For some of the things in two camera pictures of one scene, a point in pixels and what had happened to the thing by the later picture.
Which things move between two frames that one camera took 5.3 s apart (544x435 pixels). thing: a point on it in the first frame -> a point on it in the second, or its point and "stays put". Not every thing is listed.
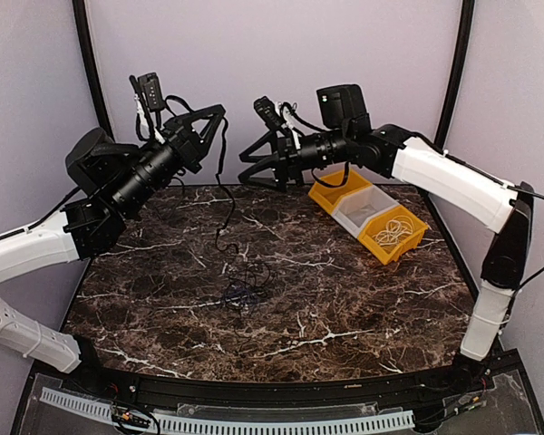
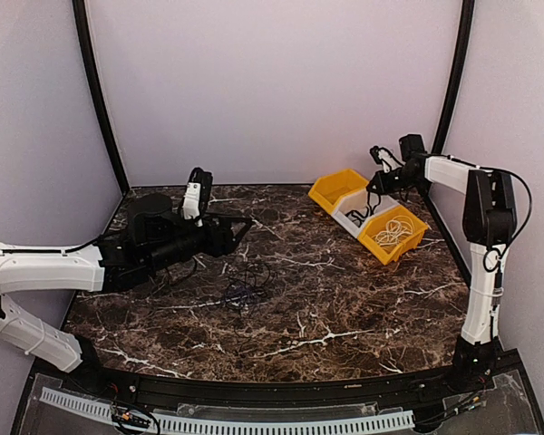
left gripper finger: (215, 111) -> (227, 221)
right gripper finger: (247, 157) -> (373, 186)
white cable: (395, 227) stays put
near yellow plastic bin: (393, 234) stays put
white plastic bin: (354, 212) stays put
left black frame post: (83, 29) stays put
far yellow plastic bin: (326, 198) stays put
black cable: (228, 193) -> (367, 211)
